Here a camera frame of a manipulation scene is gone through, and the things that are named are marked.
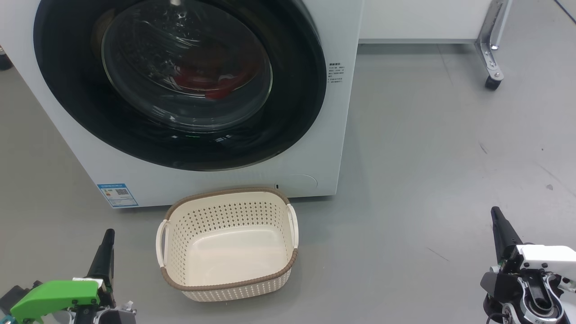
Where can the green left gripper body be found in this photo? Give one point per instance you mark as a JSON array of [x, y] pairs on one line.
[[54, 294]]

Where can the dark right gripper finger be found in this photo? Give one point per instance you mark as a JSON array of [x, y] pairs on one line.
[[503, 234]]

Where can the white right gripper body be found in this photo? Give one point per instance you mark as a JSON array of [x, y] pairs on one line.
[[549, 261]]

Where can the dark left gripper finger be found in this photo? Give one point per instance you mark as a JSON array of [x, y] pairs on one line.
[[104, 261]]

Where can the red white-trimmed garment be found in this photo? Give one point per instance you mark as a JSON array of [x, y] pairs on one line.
[[211, 81]]

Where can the washing machine door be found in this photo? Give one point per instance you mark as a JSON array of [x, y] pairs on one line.
[[292, 112]]

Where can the cream perforated laundry basket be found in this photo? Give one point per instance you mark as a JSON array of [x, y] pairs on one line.
[[229, 252]]

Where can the white front-load washing machine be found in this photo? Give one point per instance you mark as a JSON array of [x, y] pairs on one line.
[[335, 135]]

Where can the blue energy label sticker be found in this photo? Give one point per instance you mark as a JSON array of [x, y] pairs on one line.
[[118, 195]]

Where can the round white filter cover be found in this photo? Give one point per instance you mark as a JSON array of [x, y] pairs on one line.
[[299, 182]]

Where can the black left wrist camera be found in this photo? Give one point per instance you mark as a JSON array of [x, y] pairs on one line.
[[13, 297]]

